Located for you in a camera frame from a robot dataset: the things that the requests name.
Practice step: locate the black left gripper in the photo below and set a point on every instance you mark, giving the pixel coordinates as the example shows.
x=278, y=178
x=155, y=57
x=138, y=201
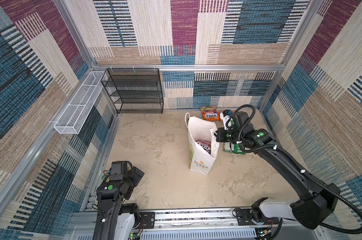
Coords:
x=135, y=177

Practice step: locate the green snack bag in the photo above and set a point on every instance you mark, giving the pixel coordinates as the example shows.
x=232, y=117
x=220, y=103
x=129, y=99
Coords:
x=233, y=148

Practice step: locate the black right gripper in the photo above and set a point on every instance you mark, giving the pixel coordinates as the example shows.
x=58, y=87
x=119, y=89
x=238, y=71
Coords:
x=220, y=137

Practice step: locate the orange Fox's candy bag back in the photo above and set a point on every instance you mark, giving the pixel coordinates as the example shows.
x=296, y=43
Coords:
x=210, y=113

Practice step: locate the orange snack bag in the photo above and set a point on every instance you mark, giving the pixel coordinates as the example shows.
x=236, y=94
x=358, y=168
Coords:
x=222, y=115

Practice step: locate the purple Fox's berries candy bag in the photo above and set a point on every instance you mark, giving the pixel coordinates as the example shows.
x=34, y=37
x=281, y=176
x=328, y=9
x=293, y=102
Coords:
x=206, y=145

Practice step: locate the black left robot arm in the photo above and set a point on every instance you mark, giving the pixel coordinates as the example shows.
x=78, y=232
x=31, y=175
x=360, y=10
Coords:
x=115, y=220

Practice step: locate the white floral paper bag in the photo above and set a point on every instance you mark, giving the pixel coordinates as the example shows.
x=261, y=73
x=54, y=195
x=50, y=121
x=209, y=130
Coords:
x=200, y=161

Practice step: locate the black wire mesh shelf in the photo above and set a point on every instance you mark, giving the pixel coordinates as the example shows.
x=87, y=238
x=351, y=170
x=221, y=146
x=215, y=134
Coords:
x=134, y=90

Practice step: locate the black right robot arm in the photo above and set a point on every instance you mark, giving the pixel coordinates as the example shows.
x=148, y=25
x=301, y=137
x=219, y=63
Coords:
x=313, y=205

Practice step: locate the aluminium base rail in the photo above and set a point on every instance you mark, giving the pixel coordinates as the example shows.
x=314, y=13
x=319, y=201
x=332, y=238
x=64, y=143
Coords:
x=218, y=224

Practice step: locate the white wire mesh basket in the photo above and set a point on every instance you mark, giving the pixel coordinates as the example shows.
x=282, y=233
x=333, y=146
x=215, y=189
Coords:
x=75, y=114

